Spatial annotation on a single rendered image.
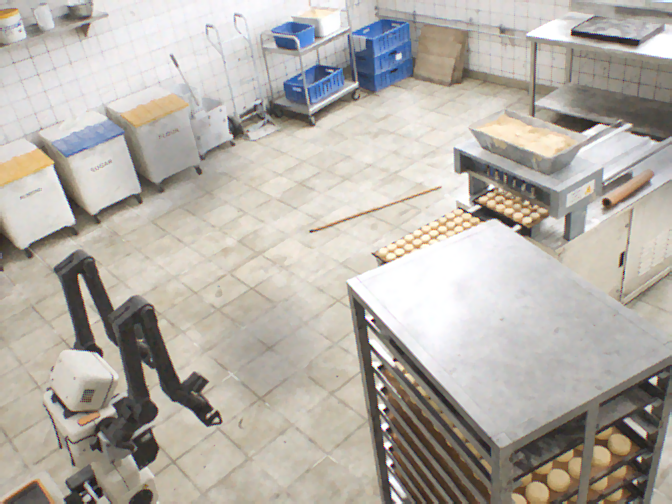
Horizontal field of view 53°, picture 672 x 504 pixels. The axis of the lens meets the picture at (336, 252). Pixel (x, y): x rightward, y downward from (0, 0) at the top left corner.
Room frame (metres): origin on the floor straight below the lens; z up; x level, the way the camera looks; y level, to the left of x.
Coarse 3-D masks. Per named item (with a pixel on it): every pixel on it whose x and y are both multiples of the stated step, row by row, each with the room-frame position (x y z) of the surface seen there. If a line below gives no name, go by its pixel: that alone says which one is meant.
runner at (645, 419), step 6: (636, 414) 1.01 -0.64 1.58; (642, 414) 1.01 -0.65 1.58; (648, 414) 0.99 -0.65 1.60; (636, 420) 1.00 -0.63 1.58; (642, 420) 0.99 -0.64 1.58; (648, 420) 0.99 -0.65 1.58; (654, 420) 0.97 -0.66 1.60; (660, 420) 0.96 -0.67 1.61; (642, 426) 0.98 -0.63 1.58; (648, 426) 0.97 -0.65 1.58; (654, 426) 0.97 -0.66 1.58; (648, 432) 0.96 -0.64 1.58
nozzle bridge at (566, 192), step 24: (456, 168) 3.25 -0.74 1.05; (480, 168) 3.21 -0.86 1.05; (504, 168) 2.94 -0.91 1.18; (528, 168) 2.90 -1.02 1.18; (576, 168) 2.82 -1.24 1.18; (600, 168) 2.79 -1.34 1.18; (528, 192) 2.89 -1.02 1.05; (552, 192) 2.67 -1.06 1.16; (576, 192) 2.71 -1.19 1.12; (600, 192) 2.80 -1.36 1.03; (552, 216) 2.67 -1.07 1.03; (576, 216) 2.71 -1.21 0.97
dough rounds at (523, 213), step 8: (496, 192) 3.14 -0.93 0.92; (480, 200) 3.09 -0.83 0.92; (488, 200) 3.10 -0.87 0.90; (496, 200) 3.06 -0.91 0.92; (504, 200) 3.08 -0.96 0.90; (512, 200) 3.04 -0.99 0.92; (520, 200) 3.05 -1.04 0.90; (496, 208) 2.99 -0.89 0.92; (504, 208) 2.97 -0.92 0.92; (512, 208) 2.96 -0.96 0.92; (520, 208) 2.95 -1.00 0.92; (528, 208) 2.94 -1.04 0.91; (536, 208) 2.92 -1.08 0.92; (512, 216) 2.91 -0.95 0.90; (520, 216) 2.87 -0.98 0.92; (528, 216) 2.89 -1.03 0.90; (536, 216) 2.84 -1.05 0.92; (544, 216) 2.86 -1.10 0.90; (528, 224) 2.81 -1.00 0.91
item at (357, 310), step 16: (352, 304) 1.38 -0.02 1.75; (352, 320) 1.39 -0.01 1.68; (368, 336) 1.38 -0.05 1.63; (368, 352) 1.37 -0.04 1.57; (368, 368) 1.37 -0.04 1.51; (368, 384) 1.37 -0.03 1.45; (368, 400) 1.37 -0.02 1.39; (368, 416) 1.39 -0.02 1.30; (384, 448) 1.38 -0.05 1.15; (384, 464) 1.37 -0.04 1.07; (384, 480) 1.37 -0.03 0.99; (384, 496) 1.37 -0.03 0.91
